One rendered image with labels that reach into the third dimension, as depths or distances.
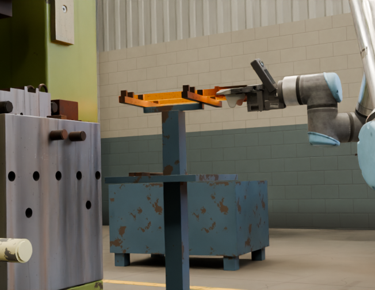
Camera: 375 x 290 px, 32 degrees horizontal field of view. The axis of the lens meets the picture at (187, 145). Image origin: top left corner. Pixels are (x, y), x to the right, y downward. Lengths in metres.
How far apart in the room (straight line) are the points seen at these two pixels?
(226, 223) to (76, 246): 3.62
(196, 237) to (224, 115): 4.83
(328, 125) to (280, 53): 7.86
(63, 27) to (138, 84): 8.94
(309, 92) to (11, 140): 0.88
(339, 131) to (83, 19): 0.91
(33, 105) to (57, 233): 0.34
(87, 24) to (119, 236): 3.77
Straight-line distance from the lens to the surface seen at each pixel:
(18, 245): 1.28
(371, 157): 1.40
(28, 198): 1.66
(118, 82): 11.28
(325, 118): 1.96
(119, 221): 5.82
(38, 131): 1.69
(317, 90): 1.97
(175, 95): 2.13
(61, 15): 2.11
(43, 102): 1.81
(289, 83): 2.00
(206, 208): 5.42
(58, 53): 2.11
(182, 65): 10.58
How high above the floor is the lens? 0.75
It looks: 3 degrees up
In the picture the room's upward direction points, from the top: 2 degrees counter-clockwise
